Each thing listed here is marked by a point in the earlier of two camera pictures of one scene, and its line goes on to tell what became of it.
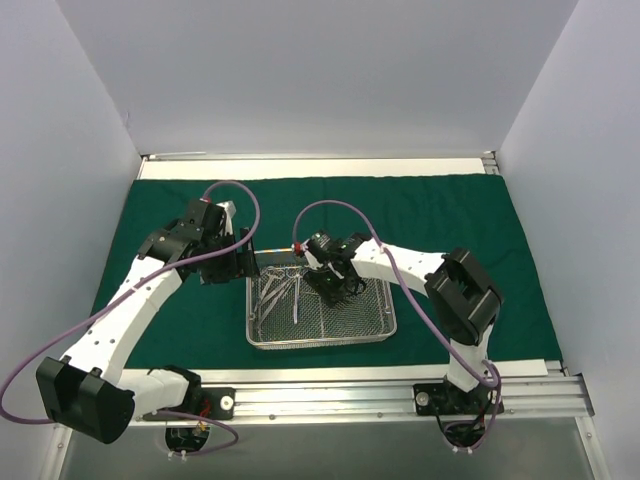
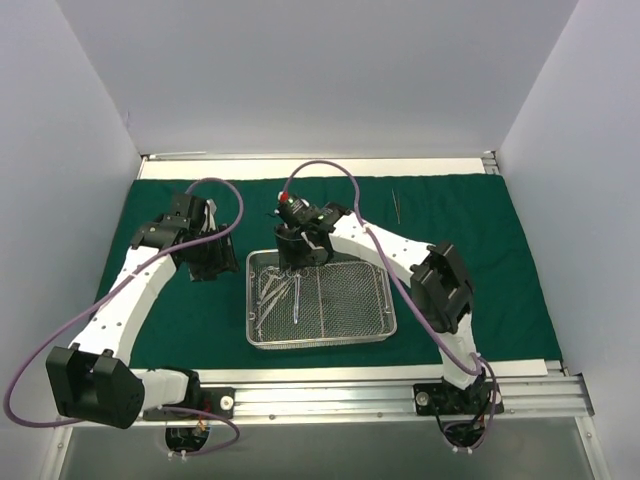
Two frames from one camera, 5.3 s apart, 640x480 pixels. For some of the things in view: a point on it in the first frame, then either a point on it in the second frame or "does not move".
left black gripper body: [239, 257] does not move
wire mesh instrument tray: [285, 309] does not move
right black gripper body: [329, 279] to [298, 248]
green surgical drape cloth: [207, 323] does not move
